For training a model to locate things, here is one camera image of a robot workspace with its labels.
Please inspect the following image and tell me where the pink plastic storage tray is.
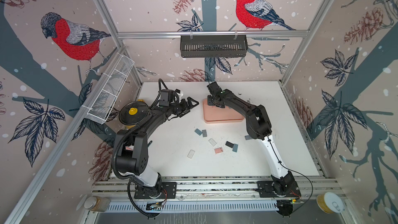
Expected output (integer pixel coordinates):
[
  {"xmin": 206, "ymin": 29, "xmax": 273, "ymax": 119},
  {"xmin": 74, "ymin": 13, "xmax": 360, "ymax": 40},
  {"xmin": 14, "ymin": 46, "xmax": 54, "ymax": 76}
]
[{"xmin": 202, "ymin": 99, "xmax": 245, "ymax": 124}]

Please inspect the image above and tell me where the pink eraser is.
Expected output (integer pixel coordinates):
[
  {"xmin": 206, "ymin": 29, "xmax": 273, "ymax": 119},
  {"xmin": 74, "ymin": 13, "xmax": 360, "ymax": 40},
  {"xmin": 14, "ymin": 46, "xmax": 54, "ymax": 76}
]
[{"xmin": 214, "ymin": 147, "xmax": 223, "ymax": 154}]

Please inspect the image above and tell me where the yellow tape roll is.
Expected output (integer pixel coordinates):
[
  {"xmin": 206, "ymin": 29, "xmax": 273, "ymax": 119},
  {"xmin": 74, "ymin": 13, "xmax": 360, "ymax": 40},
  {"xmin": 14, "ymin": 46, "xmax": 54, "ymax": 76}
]
[{"xmin": 316, "ymin": 192, "xmax": 345, "ymax": 214}]

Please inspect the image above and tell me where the black hanging wire basket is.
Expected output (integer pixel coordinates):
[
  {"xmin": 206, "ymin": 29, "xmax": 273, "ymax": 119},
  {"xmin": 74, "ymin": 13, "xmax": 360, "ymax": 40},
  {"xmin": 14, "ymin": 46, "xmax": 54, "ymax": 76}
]
[{"xmin": 180, "ymin": 35, "xmax": 248, "ymax": 58}]

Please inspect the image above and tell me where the glass jar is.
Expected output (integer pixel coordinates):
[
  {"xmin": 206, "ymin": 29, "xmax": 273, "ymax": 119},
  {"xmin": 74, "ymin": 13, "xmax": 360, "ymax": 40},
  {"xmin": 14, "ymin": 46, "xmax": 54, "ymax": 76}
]
[{"xmin": 84, "ymin": 196, "xmax": 111, "ymax": 213}]

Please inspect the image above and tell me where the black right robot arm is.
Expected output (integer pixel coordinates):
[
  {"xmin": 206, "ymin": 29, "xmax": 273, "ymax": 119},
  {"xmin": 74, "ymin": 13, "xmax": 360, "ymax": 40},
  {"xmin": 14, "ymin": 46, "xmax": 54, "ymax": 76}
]
[{"xmin": 207, "ymin": 82, "xmax": 296, "ymax": 197}]

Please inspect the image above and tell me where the black eraser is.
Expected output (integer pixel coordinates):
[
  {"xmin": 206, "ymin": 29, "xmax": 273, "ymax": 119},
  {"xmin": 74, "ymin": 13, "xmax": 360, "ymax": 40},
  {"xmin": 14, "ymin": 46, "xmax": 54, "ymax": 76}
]
[{"xmin": 226, "ymin": 141, "xmax": 234, "ymax": 148}]

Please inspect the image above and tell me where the yellow electric cooking pot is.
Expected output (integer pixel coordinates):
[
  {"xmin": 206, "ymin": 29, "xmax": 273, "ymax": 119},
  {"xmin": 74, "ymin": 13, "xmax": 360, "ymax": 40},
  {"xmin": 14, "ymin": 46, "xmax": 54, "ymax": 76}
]
[{"xmin": 119, "ymin": 101, "xmax": 149, "ymax": 130}]

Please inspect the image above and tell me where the white eraser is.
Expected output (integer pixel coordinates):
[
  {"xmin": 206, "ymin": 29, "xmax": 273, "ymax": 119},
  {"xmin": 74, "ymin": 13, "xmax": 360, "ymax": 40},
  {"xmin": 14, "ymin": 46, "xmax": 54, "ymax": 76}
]
[
  {"xmin": 208, "ymin": 139, "xmax": 217, "ymax": 147},
  {"xmin": 187, "ymin": 150, "xmax": 195, "ymax": 159}
]

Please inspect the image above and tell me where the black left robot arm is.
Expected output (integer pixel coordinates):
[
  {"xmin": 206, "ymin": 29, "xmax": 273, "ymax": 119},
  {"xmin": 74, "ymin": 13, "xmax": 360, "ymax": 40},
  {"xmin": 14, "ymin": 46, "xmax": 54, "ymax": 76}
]
[{"xmin": 111, "ymin": 97, "xmax": 199, "ymax": 191}]

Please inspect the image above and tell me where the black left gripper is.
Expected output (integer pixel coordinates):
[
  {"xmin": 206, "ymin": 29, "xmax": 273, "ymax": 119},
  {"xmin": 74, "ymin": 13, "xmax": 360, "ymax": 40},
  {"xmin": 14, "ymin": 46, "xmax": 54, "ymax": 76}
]
[{"xmin": 168, "ymin": 97, "xmax": 199, "ymax": 117}]

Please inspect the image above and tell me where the white wire mesh shelf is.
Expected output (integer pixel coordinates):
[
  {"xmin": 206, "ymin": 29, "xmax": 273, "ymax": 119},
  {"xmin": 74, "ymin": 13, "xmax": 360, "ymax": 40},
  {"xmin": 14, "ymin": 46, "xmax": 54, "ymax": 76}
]
[{"xmin": 85, "ymin": 54, "xmax": 134, "ymax": 124}]

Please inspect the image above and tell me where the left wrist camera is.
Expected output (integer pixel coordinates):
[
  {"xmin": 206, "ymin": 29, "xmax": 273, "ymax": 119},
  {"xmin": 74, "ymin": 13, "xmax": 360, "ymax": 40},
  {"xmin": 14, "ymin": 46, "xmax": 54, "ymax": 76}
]
[{"xmin": 159, "ymin": 89, "xmax": 181, "ymax": 107}]

